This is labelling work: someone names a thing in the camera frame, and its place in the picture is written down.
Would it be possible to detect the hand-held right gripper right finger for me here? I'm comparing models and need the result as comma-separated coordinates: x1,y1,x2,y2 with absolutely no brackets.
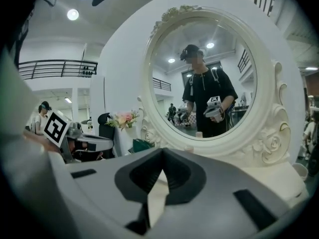
149,147,300,239

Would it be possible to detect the dark green box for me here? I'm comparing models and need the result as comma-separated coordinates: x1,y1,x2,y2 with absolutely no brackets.
132,138,157,154

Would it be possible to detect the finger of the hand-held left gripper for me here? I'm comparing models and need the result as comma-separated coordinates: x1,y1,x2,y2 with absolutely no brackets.
76,134,116,159

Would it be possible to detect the round ceiling lamp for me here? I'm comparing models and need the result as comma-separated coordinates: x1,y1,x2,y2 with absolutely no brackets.
66,8,80,21

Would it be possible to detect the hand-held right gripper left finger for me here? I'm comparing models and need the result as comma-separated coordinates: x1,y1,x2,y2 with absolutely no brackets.
65,147,165,239

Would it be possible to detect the black office chair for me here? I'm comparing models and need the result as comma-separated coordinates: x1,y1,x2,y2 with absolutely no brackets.
97,112,117,159

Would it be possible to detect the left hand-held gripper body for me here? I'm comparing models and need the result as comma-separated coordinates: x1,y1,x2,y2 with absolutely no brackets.
42,110,84,164

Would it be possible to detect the oval white-framed mirror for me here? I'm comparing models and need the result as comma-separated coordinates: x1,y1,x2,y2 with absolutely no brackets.
137,5,292,164

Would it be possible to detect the pink flower bouquet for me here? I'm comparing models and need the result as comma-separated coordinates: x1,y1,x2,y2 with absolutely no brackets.
104,110,141,131

